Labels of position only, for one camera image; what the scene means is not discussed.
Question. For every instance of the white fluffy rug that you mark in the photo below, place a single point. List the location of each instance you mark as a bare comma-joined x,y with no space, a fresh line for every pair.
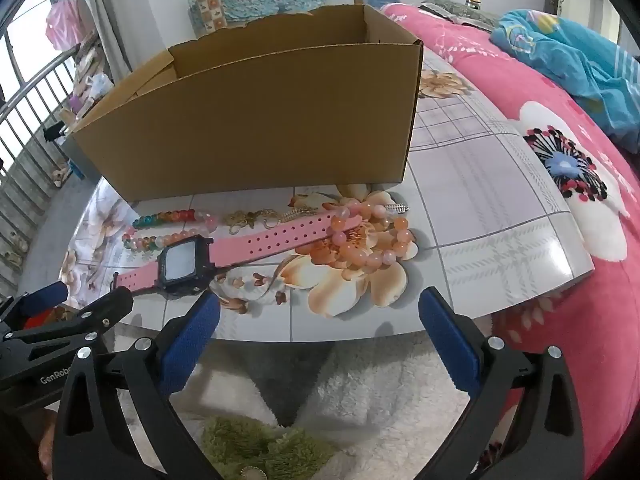
380,395

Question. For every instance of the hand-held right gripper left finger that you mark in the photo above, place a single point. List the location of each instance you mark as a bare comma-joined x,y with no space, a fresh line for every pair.
192,335

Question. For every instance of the blue striped garment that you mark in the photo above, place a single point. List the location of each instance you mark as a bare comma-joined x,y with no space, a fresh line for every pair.
575,55

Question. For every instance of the green plush mat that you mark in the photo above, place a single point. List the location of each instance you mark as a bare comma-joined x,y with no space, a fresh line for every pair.
260,445

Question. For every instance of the jar with gold lid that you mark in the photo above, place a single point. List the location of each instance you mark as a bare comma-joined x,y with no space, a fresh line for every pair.
472,1

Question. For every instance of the metal window railing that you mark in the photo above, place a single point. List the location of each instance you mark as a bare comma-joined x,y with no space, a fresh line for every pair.
50,71

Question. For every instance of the black object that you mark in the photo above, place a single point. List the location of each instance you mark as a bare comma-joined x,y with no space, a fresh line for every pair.
280,242

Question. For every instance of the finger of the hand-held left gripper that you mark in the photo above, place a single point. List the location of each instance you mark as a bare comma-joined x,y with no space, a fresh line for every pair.
107,305
47,294

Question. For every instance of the pink floral blanket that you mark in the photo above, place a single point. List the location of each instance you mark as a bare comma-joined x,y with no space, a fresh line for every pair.
475,60

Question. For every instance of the brown cardboard box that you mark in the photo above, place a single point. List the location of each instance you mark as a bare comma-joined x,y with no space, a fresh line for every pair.
250,125

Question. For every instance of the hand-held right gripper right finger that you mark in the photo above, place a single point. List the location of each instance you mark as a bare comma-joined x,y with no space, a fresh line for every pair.
445,330

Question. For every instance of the grey green pillow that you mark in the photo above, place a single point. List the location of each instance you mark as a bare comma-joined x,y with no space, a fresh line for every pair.
450,10

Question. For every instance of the grey curtain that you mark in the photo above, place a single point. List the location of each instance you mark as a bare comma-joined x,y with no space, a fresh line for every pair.
107,10

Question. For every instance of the pink hanging garment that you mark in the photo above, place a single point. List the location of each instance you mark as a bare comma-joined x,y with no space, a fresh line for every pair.
62,25

